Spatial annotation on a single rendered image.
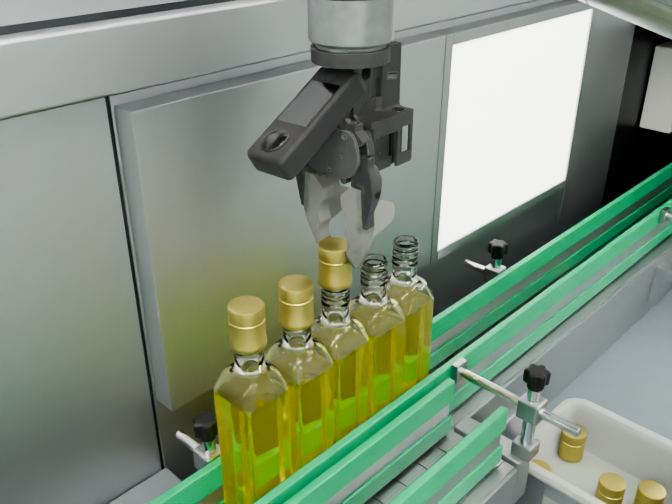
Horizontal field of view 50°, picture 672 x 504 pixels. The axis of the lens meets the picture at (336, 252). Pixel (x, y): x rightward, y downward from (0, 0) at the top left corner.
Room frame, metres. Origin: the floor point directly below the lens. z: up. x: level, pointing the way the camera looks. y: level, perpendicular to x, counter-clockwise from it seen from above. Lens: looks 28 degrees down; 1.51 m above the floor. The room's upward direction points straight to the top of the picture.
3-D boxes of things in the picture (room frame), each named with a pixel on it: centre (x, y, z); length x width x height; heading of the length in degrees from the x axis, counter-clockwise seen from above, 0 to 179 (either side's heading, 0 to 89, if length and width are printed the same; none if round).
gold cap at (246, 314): (0.55, 0.08, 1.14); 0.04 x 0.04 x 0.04
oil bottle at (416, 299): (0.72, -0.08, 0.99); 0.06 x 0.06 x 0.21; 46
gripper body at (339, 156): (0.66, -0.02, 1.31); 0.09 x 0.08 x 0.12; 137
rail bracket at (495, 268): (0.99, -0.23, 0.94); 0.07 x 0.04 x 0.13; 46
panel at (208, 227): (0.96, -0.12, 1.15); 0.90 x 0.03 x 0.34; 136
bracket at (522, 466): (0.69, -0.20, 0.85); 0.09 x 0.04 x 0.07; 46
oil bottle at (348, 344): (0.64, 0.00, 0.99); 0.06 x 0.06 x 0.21; 47
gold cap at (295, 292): (0.59, 0.04, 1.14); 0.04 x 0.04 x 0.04
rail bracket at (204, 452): (0.59, 0.15, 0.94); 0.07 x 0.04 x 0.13; 46
